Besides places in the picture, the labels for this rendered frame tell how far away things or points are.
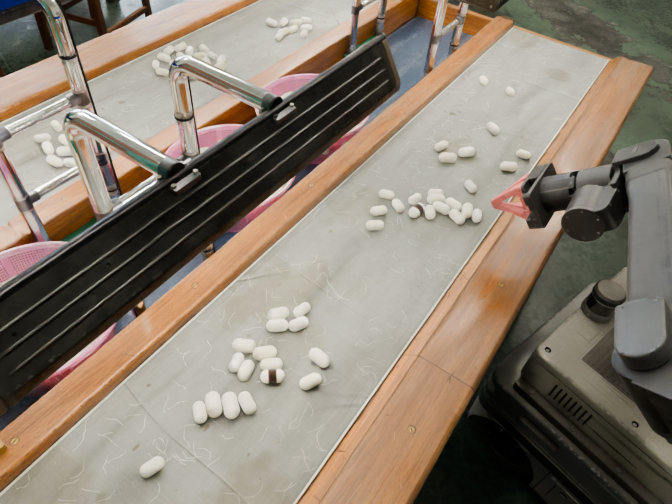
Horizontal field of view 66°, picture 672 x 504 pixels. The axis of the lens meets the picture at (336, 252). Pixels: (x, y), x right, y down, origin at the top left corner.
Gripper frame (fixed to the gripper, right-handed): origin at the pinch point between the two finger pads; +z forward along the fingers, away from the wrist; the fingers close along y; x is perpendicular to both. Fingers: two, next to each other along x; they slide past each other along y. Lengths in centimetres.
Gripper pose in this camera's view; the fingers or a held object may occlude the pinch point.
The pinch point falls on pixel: (496, 203)
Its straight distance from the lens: 94.1
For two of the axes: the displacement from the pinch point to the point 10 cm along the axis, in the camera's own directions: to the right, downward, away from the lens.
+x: 4.8, 8.0, 3.5
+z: -6.6, 0.8, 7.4
